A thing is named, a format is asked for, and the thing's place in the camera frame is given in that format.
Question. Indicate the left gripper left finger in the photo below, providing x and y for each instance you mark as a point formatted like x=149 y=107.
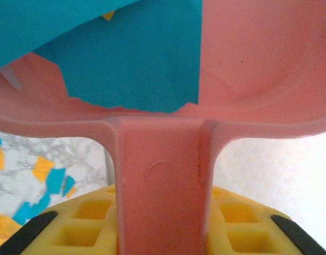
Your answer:
x=85 y=220

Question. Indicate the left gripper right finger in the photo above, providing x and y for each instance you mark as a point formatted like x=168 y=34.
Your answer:
x=245 y=233

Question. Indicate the pink plastic dustpan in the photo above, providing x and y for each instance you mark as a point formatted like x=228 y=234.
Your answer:
x=162 y=186

